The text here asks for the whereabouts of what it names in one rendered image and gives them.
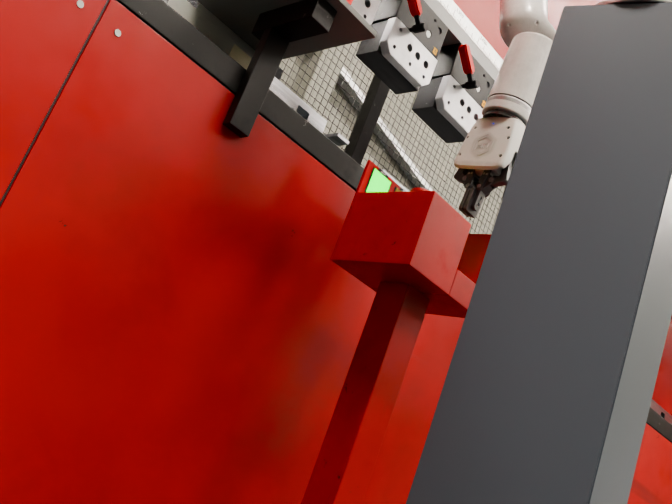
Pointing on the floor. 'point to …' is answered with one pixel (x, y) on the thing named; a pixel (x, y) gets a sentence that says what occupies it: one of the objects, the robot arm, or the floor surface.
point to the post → (365, 124)
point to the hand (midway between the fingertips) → (471, 203)
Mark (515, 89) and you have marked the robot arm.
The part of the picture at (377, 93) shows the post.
